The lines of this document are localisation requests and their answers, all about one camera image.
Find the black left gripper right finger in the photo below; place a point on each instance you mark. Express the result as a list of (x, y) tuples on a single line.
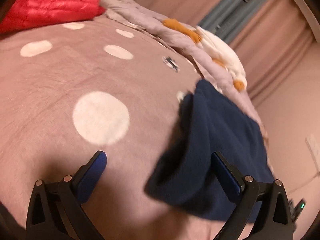
[(274, 218)]

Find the navy blue fleece garment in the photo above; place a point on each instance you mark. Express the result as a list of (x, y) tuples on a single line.
[(184, 176)]

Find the black device with green light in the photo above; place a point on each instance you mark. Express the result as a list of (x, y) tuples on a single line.
[(296, 209)]

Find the grey blue curtain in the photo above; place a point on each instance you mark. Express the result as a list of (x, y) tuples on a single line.
[(229, 17)]

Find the light pink quilted duvet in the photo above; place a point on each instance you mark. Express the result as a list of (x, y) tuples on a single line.
[(133, 15)]

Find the white and orange plush toy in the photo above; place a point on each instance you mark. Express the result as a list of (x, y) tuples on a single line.
[(220, 52)]

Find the red puffer jacket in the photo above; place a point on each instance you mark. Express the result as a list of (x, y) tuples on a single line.
[(28, 14)]

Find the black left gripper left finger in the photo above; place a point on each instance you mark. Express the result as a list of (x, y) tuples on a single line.
[(43, 218)]

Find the pink curtain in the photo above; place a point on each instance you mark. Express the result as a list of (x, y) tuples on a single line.
[(270, 45)]

